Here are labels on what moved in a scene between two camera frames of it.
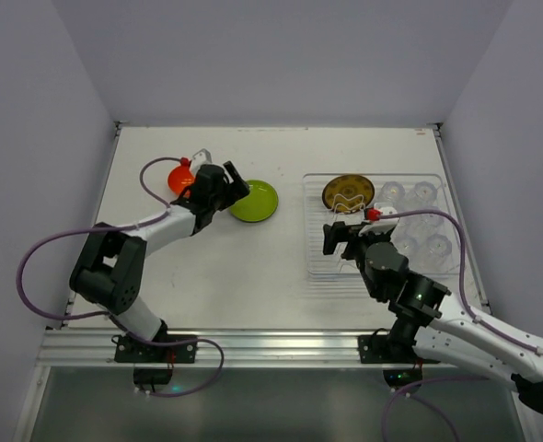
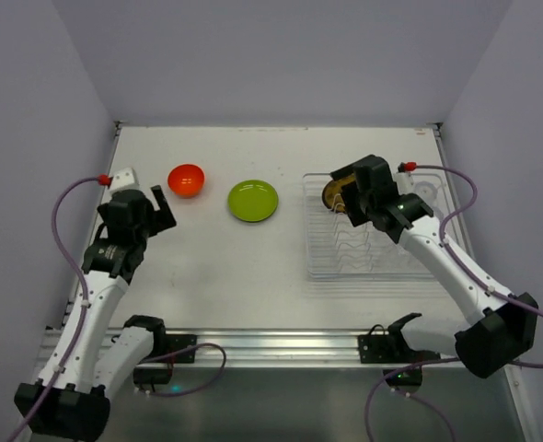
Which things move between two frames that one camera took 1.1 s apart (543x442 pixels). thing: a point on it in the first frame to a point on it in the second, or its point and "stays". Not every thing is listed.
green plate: (259, 203) stays
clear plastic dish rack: (426, 229) stays
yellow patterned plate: (348, 193) stays
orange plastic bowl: (180, 178) stays
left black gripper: (228, 185) to (154, 219)
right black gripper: (342, 235) to (350, 196)
